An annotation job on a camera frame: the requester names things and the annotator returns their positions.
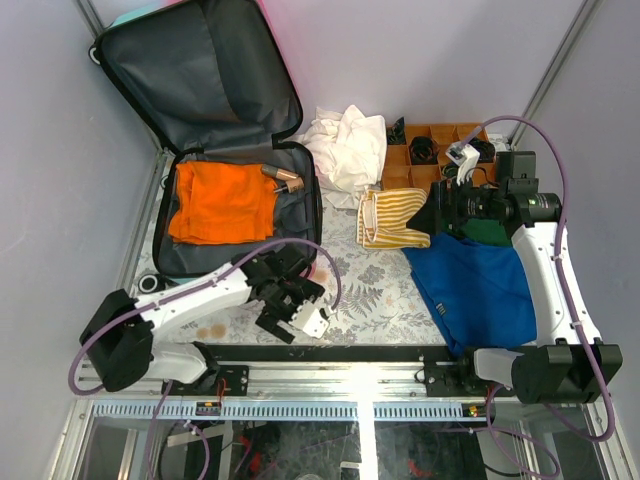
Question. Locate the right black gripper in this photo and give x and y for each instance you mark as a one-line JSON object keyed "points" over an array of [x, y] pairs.
{"points": [[443, 202]]}

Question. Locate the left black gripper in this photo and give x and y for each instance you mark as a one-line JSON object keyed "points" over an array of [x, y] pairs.
{"points": [[305, 291]]}

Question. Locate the yellow striped shirt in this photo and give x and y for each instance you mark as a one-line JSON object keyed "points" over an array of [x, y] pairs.
{"points": [[382, 219]]}

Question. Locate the dark green shirt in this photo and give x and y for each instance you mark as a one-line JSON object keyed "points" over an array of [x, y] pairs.
{"points": [[487, 232]]}

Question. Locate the foundation bottle black cap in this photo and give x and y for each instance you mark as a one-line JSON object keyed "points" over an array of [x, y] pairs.
{"points": [[290, 186]]}

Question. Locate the orange shirt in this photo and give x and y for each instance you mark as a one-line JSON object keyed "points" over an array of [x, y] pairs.
{"points": [[222, 203]]}

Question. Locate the foundation bottle grey cap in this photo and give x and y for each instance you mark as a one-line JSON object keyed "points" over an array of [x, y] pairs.
{"points": [[278, 173]]}

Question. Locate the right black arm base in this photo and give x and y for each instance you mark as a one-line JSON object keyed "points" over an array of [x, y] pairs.
{"points": [[446, 376]]}

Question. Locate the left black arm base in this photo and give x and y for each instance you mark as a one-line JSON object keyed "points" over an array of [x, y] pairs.
{"points": [[224, 380]]}

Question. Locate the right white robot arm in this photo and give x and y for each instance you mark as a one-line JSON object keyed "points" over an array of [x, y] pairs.
{"points": [[569, 362]]}

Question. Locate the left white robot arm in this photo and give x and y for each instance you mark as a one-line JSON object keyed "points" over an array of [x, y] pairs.
{"points": [[129, 338]]}

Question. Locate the orange compartment tray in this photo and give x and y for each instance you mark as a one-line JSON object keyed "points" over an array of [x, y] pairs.
{"points": [[398, 172]]}

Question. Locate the rolled dark sock middle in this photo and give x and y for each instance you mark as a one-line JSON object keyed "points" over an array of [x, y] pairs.
{"points": [[423, 150]]}

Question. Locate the rolled dark sock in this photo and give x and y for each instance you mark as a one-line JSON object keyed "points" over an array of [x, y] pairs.
{"points": [[486, 149], [423, 150]]}

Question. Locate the rolled dark sock right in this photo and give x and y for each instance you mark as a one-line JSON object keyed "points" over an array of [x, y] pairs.
{"points": [[486, 149]]}

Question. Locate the rolled dark sock outside tray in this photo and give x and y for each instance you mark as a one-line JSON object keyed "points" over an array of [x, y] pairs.
{"points": [[395, 133]]}

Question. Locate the blue folded shirt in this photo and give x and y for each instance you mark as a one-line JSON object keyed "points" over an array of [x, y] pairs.
{"points": [[477, 294]]}

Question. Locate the white crumpled cloth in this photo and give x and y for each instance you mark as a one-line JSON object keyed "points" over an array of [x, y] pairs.
{"points": [[348, 150]]}

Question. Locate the pink and teal suitcase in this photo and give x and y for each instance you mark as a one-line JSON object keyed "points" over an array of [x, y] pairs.
{"points": [[208, 79]]}

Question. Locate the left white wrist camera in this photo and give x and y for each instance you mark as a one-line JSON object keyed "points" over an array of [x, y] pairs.
{"points": [[309, 319]]}

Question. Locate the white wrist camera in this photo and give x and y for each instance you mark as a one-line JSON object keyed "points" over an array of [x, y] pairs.
{"points": [[466, 157], [309, 319]]}

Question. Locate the aluminium mounting rail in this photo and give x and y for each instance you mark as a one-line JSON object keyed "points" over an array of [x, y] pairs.
{"points": [[295, 382]]}

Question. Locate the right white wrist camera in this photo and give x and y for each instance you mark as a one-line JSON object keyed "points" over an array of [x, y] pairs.
{"points": [[466, 157]]}

